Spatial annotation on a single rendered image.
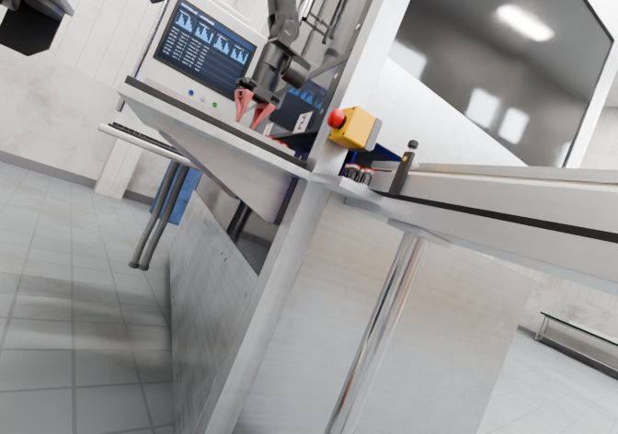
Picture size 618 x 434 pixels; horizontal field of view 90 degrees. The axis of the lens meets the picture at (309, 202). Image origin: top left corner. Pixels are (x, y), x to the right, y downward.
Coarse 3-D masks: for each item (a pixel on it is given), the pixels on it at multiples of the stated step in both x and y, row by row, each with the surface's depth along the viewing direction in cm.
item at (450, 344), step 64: (192, 192) 254; (192, 256) 155; (320, 256) 74; (384, 256) 82; (448, 256) 93; (192, 320) 111; (320, 320) 77; (448, 320) 97; (512, 320) 111; (192, 384) 86; (256, 384) 72; (320, 384) 80; (384, 384) 89; (448, 384) 101
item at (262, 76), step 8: (264, 64) 74; (256, 72) 75; (264, 72) 74; (272, 72) 75; (240, 80) 75; (248, 80) 72; (256, 80) 75; (264, 80) 75; (272, 80) 76; (264, 88) 75; (272, 96) 77
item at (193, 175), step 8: (168, 168) 397; (192, 168) 389; (176, 176) 388; (192, 176) 390; (184, 184) 388; (192, 184) 392; (168, 192) 387; (184, 192) 389; (184, 200) 390; (152, 208) 395; (176, 208) 388; (184, 208) 392; (160, 216) 386; (176, 216) 389
